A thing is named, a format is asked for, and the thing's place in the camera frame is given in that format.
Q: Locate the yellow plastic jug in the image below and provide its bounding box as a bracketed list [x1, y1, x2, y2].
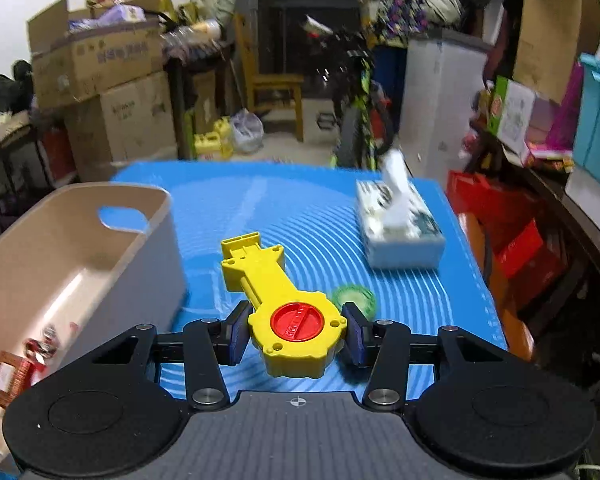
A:
[194, 116, 233, 161]

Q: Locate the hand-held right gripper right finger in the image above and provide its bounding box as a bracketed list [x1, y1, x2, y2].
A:
[341, 301, 536, 411]

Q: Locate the purple white plastic bag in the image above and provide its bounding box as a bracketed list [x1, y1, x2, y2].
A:
[230, 108, 265, 153]

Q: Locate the yellow toy launcher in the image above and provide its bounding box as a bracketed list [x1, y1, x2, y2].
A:
[220, 231, 348, 378]

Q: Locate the green round lid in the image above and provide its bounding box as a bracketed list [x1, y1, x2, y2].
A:
[331, 284, 377, 321]

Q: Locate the open printed cardboard box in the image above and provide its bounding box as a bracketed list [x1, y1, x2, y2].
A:
[26, 0, 168, 108]

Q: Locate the tall cardboard box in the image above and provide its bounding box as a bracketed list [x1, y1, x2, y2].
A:
[512, 0, 600, 106]

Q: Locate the blue baking mat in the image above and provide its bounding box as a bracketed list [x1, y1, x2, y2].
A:
[0, 160, 508, 476]

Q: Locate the black metal rack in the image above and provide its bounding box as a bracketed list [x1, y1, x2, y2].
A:
[0, 110, 76, 221]

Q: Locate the brown patterned box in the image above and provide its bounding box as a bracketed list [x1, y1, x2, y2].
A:
[0, 352, 36, 408]

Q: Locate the pink gift box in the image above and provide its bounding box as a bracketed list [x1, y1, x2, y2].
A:
[527, 60, 587, 161]

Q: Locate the green and white box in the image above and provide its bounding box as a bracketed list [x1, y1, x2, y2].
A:
[485, 76, 538, 158]

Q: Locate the brown wooden desk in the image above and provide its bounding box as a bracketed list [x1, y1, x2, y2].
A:
[162, 40, 236, 158]

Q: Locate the floral garment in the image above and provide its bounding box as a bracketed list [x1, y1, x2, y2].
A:
[375, 0, 428, 48]

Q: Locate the red shopping bag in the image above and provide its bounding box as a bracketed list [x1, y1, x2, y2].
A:
[447, 170, 566, 311]

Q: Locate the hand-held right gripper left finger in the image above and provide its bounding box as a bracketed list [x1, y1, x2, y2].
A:
[55, 301, 253, 411]

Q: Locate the white tissue box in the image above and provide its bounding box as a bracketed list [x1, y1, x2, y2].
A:
[355, 150, 447, 269]

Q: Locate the white foam box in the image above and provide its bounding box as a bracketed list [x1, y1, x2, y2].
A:
[565, 157, 600, 211]

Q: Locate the pink plastic basket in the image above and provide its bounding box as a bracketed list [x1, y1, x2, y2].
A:
[0, 182, 188, 471]

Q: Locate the orange shopping bag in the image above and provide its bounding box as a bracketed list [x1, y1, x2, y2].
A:
[462, 212, 536, 361]

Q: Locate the yellow wooden chair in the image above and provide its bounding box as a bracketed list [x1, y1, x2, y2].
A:
[234, 12, 305, 142]

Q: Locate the large plain cardboard box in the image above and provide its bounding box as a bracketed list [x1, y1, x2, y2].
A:
[65, 71, 178, 181]

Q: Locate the dark wooden side table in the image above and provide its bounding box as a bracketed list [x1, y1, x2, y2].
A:
[467, 120, 600, 306]

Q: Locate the black bicycle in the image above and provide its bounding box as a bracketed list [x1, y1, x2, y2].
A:
[302, 15, 396, 171]

